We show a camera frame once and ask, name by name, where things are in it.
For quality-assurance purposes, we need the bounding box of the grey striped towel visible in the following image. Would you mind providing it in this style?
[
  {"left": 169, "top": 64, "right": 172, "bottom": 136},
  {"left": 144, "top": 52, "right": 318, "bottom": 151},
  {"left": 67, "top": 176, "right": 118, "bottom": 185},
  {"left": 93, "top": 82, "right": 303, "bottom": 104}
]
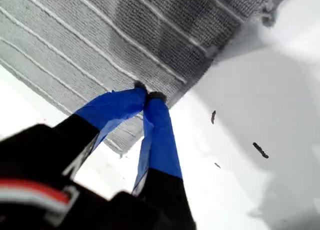
[{"left": 0, "top": 0, "right": 297, "bottom": 154}]

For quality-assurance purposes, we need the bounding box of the red white servo wire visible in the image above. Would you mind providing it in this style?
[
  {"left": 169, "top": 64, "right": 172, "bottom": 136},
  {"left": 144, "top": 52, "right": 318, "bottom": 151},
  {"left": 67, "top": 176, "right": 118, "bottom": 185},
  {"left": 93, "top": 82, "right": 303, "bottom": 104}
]
[{"left": 0, "top": 178, "right": 76, "bottom": 215}]

